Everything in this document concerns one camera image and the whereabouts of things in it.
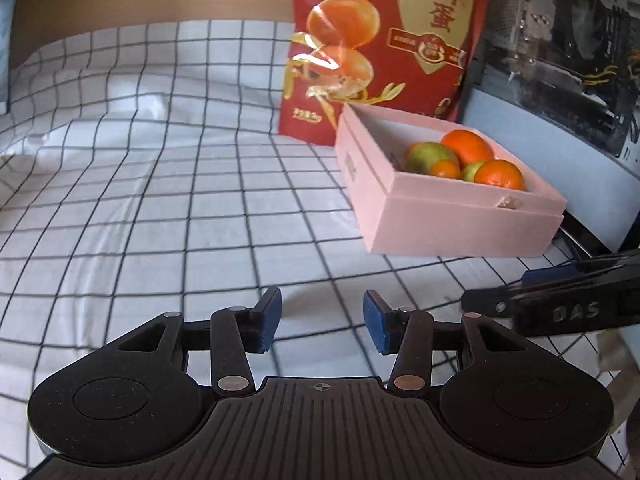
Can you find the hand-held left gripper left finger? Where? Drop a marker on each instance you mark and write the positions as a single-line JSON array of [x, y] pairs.
[[270, 320]]

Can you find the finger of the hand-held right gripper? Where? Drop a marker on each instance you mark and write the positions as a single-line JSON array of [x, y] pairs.
[[550, 275], [482, 300]]

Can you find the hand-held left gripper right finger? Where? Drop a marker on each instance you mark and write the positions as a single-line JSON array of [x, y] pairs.
[[377, 322]]

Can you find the glass-sided computer case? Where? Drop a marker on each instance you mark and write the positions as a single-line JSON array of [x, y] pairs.
[[560, 60]]

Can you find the pink cardboard box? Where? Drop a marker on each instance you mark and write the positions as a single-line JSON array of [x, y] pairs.
[[450, 225]]

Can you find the large smooth orange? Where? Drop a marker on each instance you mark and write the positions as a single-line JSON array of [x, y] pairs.
[[467, 146]]

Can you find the white black-checked cloth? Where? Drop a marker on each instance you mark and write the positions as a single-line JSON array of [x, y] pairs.
[[200, 200]]

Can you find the black computer monitor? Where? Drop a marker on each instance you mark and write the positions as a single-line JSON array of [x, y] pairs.
[[6, 60]]

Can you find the red printed snack bag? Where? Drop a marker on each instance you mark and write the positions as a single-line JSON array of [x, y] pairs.
[[400, 60]]

